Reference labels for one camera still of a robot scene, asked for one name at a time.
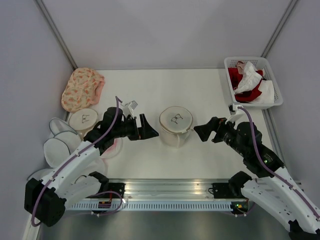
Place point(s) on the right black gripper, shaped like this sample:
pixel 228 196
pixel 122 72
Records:
pixel 214 123

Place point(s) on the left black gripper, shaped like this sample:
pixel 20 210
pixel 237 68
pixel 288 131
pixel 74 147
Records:
pixel 145 131

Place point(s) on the white mesh laundry bag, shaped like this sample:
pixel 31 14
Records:
pixel 176 125

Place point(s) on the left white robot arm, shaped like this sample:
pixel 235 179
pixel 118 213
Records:
pixel 47 199

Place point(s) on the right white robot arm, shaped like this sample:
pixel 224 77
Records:
pixel 292 209

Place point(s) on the pink mesh laundry bag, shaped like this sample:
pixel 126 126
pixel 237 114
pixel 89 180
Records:
pixel 113 150

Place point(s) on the red bra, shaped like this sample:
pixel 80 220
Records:
pixel 246 96

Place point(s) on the large white mesh bag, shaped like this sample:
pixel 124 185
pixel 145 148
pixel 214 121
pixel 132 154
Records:
pixel 69 175

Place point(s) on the beige round laundry bag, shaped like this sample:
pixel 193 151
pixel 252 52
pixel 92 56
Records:
pixel 83 120

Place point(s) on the white bra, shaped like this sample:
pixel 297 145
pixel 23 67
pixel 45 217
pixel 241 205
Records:
pixel 251 79

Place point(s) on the floral orange laundry bag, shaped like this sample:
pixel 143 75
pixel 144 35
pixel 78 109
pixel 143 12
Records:
pixel 83 89

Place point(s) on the grey-trimmed white mesh bag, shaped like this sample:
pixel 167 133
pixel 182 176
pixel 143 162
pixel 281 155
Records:
pixel 57 125

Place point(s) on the white round mesh bag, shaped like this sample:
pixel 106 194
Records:
pixel 58 148

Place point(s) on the white plastic basket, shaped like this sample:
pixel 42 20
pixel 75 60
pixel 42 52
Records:
pixel 261 64

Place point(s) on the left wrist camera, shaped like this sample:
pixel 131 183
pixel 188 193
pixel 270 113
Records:
pixel 128 108

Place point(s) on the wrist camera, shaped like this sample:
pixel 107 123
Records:
pixel 128 108
pixel 236 112

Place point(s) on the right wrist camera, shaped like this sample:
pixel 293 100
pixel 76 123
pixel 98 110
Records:
pixel 236 112

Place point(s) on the aluminium mounting rail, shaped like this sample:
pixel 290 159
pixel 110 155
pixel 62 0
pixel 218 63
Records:
pixel 173 189

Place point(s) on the white slotted cable duct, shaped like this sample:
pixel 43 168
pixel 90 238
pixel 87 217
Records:
pixel 130 205

